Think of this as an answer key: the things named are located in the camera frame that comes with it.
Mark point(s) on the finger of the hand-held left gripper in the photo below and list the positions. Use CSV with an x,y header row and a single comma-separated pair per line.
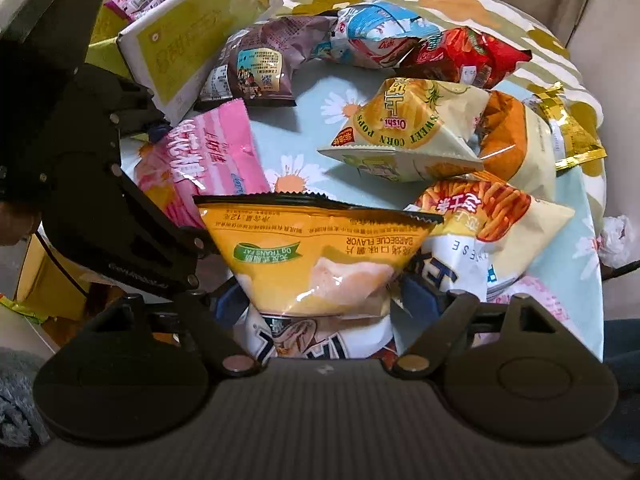
x,y
135,240
127,105

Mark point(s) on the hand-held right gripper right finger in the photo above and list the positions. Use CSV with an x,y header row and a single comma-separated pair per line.
x,y
417,297

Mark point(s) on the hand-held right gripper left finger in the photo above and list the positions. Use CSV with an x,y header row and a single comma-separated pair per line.
x,y
227,302

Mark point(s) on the yellow chip bag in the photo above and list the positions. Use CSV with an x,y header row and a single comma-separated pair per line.
x,y
310,260

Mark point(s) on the green snack packet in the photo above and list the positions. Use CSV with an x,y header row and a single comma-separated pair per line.
x,y
200,25

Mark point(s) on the brown purple snack bag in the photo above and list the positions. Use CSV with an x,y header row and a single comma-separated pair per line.
x,y
265,55

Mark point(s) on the orange white chip bag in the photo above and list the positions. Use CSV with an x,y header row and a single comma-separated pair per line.
x,y
515,140

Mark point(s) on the gold foil snack bag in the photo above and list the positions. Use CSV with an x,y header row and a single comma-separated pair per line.
x,y
575,130

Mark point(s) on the red snack bag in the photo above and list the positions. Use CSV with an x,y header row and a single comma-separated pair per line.
x,y
465,55

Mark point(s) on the white blue cartoon snack bag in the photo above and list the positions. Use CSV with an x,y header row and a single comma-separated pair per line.
x,y
310,340

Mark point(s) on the yellow cardboard box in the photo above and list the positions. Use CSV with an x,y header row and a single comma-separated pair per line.
x,y
55,285

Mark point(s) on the white fries snack bag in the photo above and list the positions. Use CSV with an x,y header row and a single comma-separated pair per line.
x,y
490,210

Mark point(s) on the pale pink snack packet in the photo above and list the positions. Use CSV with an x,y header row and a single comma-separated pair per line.
x,y
535,305

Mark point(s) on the cream corn snack bag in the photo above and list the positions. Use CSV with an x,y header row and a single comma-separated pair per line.
x,y
415,130

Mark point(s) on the grey fluffy rug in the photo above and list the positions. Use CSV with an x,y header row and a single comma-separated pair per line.
x,y
17,395

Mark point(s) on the white crumpled plastic bag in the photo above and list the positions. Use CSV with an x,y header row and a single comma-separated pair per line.
x,y
620,240

